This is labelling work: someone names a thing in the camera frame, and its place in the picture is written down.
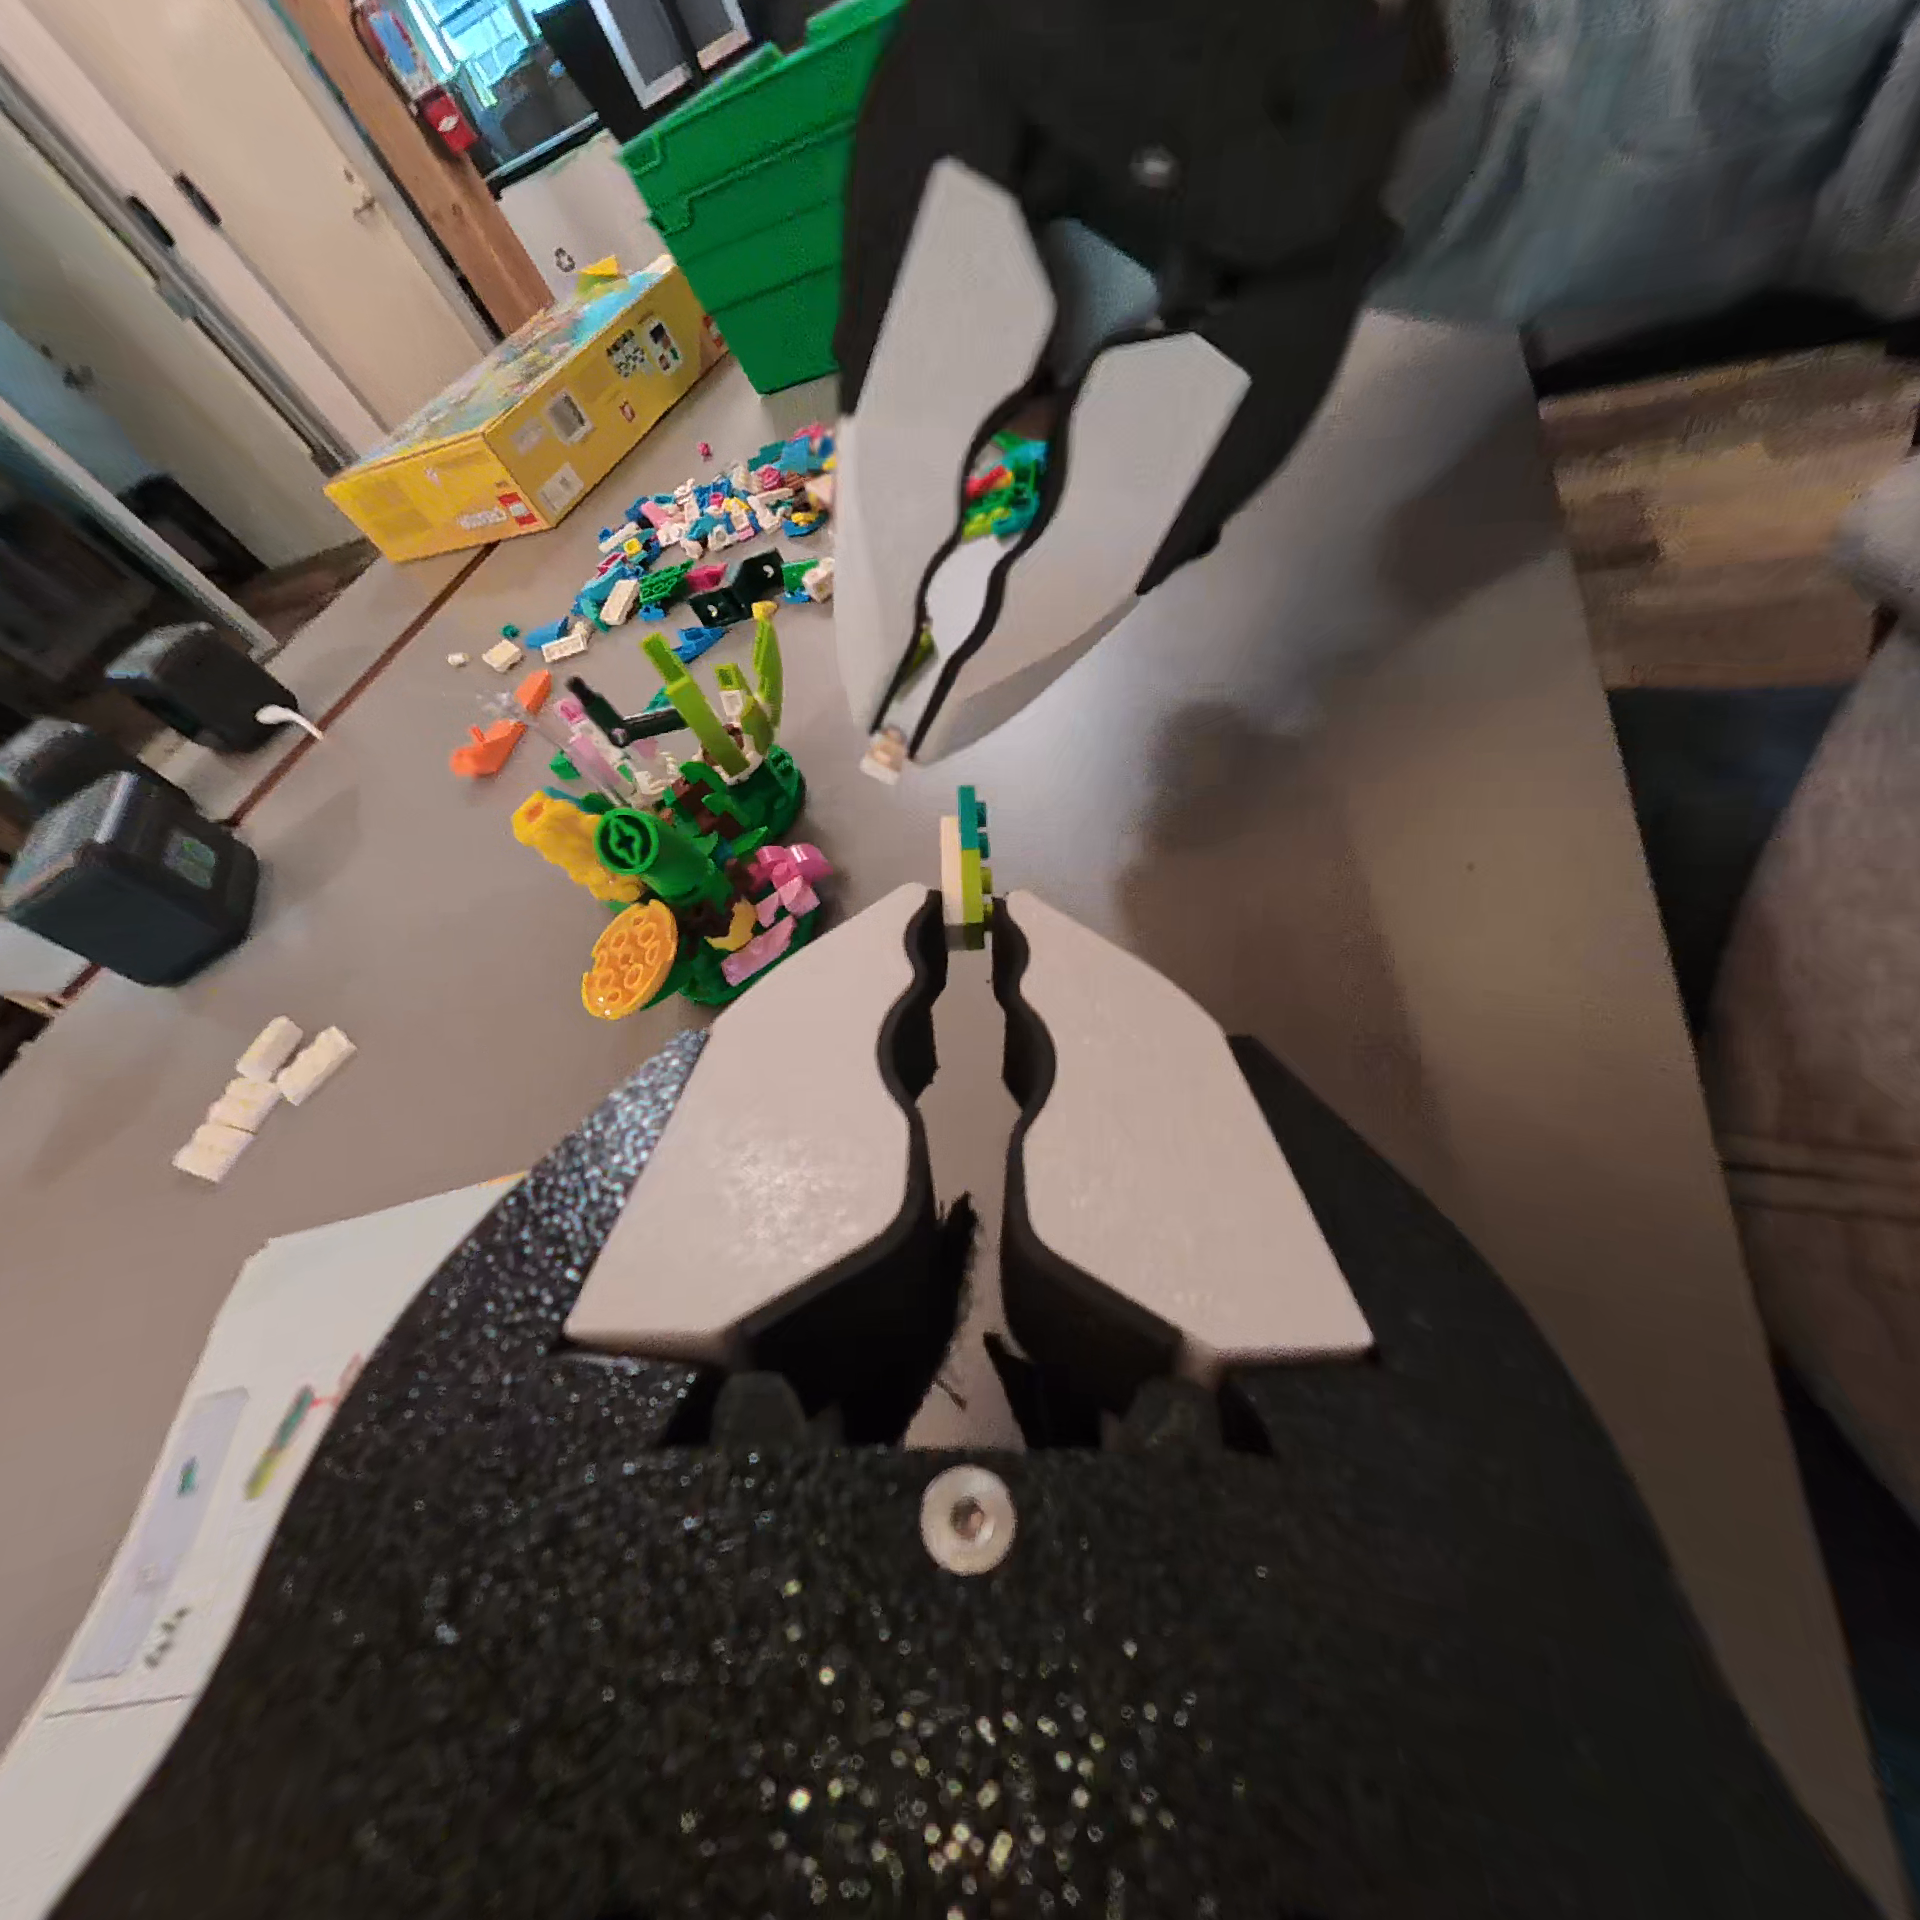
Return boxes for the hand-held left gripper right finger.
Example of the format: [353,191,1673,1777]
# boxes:
[988,888,1377,1444]

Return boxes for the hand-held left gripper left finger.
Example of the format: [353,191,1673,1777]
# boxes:
[564,881,976,1426]

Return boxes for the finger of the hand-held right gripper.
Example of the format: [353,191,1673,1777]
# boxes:
[832,157,1061,730]
[908,334,1251,768]

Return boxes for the small lime green lego assembly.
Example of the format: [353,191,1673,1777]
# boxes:
[939,784,1000,958]

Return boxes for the pile of loose lego bricks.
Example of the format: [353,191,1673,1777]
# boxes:
[448,422,1051,670]

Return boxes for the lego flower build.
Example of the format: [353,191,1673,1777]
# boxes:
[509,615,837,1024]

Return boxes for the yellow lego box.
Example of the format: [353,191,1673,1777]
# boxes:
[325,255,712,566]

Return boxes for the lego instruction booklet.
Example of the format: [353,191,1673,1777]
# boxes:
[0,1174,531,1764]

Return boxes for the stacked green plastic bins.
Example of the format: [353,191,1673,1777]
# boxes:
[619,0,905,396]

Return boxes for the white recycling bin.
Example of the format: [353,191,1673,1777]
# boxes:
[498,133,681,325]

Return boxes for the dark monitor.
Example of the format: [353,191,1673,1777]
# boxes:
[537,0,752,144]

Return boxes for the black battery pack green label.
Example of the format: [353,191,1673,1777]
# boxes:
[0,773,260,990]

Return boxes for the white door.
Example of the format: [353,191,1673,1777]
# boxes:
[29,0,490,436]

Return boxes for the wooden post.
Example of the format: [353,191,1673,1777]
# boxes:
[282,0,554,344]

